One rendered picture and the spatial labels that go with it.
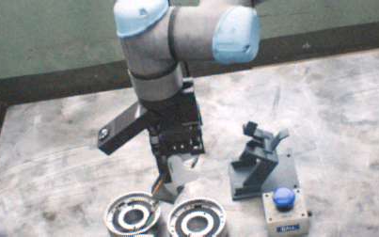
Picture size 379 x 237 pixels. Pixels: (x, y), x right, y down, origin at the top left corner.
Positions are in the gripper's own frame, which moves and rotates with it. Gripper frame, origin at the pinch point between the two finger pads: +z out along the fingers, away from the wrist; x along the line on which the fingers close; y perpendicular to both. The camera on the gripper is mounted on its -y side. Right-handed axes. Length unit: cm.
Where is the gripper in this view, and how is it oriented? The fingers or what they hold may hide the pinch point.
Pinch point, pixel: (169, 182)
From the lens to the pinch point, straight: 114.2
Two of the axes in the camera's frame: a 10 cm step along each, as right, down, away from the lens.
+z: 1.6, 7.5, 6.4
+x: -0.4, -6.4, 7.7
